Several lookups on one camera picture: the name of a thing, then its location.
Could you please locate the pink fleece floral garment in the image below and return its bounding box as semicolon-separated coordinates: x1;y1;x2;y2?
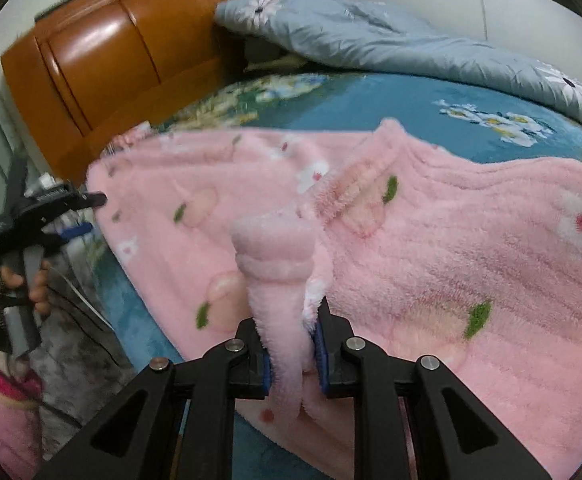
87;119;582;479

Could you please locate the person's left hand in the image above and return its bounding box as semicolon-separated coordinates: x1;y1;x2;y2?
0;261;50;318

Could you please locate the teal floral bed blanket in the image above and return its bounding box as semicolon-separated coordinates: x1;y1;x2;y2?
90;71;582;480

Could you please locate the light blue daisy quilt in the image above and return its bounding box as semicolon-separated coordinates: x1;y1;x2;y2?
214;0;582;125

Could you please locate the pink striped sleeve forearm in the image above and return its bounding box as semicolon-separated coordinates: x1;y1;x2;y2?
0;351;42;479

